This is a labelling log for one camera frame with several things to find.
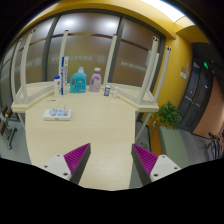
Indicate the white shampoo bottle blue cap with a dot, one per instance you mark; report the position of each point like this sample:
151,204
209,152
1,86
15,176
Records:
57,87

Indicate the blue detergent bottle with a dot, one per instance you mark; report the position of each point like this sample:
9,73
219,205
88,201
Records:
78,83

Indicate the dark double door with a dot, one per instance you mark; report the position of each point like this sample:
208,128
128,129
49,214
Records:
196,96

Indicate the white wall switch plate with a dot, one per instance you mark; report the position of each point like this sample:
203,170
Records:
183,74

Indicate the purple detergent bottle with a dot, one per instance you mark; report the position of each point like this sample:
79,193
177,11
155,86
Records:
95,82

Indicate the small clear spray bottle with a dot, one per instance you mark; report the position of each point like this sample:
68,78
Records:
115,93

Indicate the white charger block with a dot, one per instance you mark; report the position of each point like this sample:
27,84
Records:
65,111

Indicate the green potted plant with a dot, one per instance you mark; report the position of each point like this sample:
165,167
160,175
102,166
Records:
166,115

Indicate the tall blue white tube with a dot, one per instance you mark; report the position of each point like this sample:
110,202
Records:
63,75

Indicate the white power strip blue sockets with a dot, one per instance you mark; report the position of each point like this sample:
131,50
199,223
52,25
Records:
48,116

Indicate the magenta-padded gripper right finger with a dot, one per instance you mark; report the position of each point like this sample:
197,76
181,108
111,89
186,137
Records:
145,160

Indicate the green exit sign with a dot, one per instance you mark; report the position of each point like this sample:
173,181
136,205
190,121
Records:
206,65

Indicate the green upholstered bench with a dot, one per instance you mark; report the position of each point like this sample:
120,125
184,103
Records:
173,145

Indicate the upturned white-legged table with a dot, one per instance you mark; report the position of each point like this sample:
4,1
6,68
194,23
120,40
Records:
148,73
24,66

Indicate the small flat tan item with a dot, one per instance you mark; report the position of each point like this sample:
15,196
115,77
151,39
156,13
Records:
51,100

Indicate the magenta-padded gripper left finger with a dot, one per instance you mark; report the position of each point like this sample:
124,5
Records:
78,158

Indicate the small blue white bottle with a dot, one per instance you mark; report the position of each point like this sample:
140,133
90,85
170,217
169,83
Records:
107,91

